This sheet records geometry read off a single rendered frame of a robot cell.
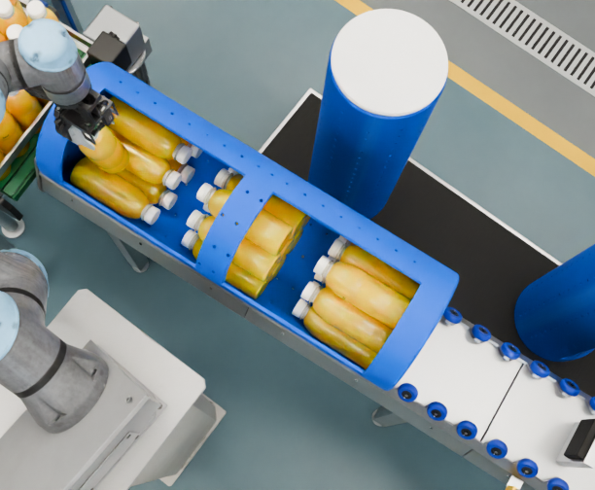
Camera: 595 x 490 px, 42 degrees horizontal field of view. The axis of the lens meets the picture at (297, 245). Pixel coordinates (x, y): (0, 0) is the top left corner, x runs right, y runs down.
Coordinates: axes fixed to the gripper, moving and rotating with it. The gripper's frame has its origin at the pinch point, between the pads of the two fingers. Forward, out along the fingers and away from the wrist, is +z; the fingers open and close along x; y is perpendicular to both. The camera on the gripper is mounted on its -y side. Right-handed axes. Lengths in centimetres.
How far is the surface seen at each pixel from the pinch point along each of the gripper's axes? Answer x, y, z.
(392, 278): 11, 64, 15
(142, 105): 12.2, 3.1, 7.5
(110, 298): -16, -13, 129
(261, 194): 8.9, 33.8, 6.7
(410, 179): 73, 54, 115
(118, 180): -0.5, 3.0, 22.4
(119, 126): 8.0, -1.5, 15.8
